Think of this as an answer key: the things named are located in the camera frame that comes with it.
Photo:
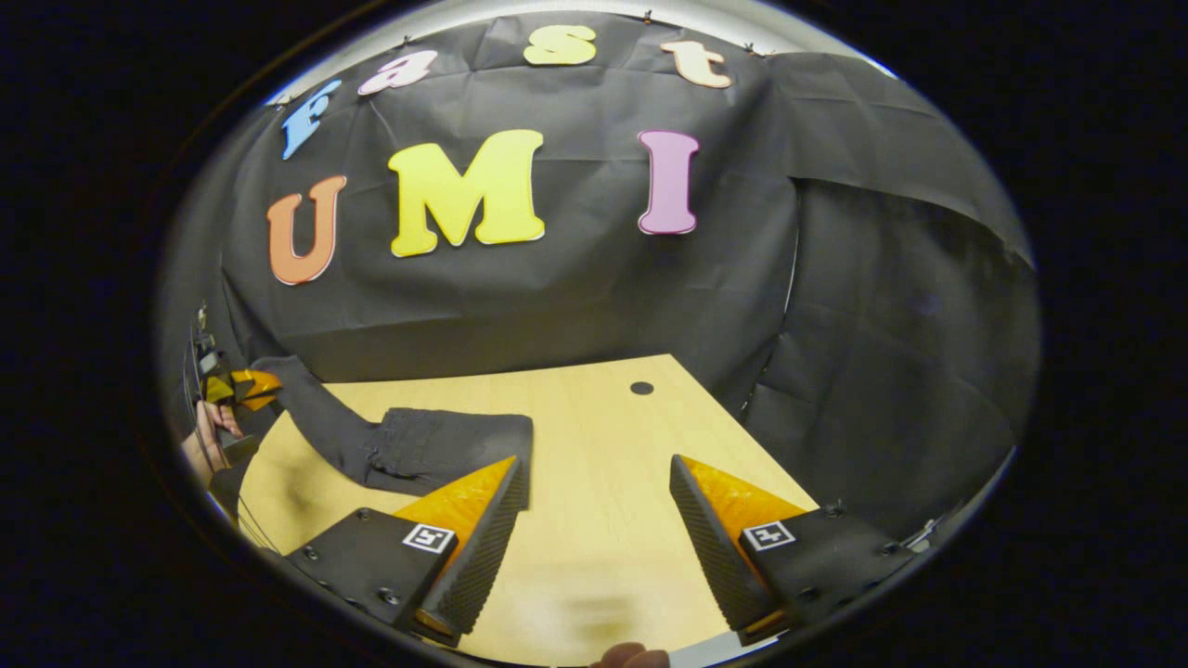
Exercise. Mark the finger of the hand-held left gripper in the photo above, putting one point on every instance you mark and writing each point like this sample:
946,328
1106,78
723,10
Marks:
255,380
258,403

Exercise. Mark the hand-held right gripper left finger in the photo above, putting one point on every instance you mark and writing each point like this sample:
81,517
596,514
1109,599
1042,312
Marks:
483,566

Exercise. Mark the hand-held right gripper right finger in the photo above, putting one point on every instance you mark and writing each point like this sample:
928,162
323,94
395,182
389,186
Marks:
715,557

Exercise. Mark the black backdrop cloth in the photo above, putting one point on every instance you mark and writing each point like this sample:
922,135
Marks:
594,297

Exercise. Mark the black jeans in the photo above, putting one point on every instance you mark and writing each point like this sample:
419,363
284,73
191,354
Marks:
436,445

